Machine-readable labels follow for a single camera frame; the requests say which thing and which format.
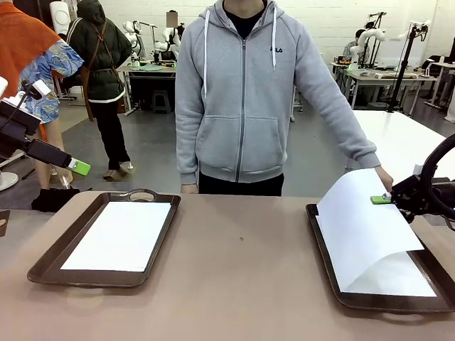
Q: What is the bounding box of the seated person in plaid shirt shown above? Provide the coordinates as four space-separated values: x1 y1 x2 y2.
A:
344 30 367 65

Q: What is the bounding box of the person in dark green jacket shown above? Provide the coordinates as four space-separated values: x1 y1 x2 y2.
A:
67 0 134 180

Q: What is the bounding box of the black camera frame stand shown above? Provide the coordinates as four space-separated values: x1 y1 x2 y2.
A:
365 12 388 70

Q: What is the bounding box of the white A4 paper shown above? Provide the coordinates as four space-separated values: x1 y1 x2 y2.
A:
339 250 437 298
316 168 426 292
60 201 172 274

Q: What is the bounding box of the grey-sleeved left forearm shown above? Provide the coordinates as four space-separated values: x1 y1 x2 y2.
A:
312 88 382 171

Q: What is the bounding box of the person in grey hoodie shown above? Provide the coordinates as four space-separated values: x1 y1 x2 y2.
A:
175 0 395 197

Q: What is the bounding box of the grey plastic stool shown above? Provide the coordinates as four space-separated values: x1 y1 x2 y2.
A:
152 90 171 114

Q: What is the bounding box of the background white desk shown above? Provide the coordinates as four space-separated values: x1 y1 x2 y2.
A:
330 63 439 110

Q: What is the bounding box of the background person in black shirt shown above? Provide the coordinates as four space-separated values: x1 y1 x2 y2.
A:
166 10 186 43

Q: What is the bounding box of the grey-sleeved right forearm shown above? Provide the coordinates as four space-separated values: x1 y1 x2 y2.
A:
175 117 203 185

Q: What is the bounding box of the brown plastic tray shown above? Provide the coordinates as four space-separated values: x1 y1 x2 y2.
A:
27 188 182 289
305 202 455 314

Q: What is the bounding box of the white round stand base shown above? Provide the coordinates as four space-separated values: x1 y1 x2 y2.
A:
0 172 19 192

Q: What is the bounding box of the white round-faced appliance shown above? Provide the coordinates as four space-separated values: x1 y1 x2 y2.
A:
48 0 74 40

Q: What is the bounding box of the black tripod stand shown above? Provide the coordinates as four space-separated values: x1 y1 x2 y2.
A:
386 23 422 114

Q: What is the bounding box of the background desk with black panel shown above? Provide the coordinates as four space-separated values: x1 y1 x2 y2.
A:
117 63 178 117

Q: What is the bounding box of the person's left hand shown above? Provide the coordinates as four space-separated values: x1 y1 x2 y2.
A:
375 166 395 193

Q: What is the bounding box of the white table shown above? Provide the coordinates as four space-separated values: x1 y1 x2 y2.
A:
346 109 455 185

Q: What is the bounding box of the white height-adjustable desk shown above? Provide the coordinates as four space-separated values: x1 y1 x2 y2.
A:
421 58 455 107

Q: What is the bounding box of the black bundle on floor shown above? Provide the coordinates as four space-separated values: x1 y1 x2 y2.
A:
31 187 81 213

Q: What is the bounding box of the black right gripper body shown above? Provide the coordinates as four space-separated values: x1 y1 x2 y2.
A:
390 173 455 223

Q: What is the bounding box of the mannequin in orange floral clothes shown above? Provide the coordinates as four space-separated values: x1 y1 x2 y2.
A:
0 0 85 191

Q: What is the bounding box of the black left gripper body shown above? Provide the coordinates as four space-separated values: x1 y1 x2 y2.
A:
0 102 42 159

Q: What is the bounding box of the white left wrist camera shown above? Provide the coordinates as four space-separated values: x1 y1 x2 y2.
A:
19 79 53 102

